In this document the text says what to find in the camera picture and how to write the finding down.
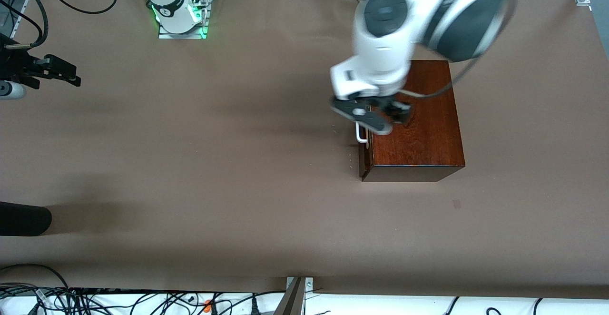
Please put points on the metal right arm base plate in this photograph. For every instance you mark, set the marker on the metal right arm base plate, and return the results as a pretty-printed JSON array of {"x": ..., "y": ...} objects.
[{"x": 183, "y": 35}]

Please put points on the orange connector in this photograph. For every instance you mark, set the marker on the orange connector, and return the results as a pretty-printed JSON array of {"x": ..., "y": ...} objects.
[{"x": 208, "y": 305}]

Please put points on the black cylinder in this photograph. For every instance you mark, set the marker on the black cylinder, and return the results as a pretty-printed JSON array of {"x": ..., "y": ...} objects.
[{"x": 24, "y": 219}]

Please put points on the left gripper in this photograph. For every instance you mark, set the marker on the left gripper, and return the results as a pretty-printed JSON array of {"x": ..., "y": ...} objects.
[{"x": 391, "y": 104}]

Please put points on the black plug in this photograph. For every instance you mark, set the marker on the black plug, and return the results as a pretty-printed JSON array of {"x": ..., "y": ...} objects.
[{"x": 254, "y": 306}]

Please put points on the dark brown wooden cabinet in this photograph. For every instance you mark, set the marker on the dark brown wooden cabinet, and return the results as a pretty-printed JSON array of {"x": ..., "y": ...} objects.
[{"x": 428, "y": 134}]

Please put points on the grey metal post bracket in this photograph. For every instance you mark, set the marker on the grey metal post bracket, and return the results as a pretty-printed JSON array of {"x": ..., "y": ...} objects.
[{"x": 292, "y": 300}]

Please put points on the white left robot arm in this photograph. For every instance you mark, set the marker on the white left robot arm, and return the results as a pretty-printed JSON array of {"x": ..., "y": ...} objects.
[{"x": 385, "y": 13}]

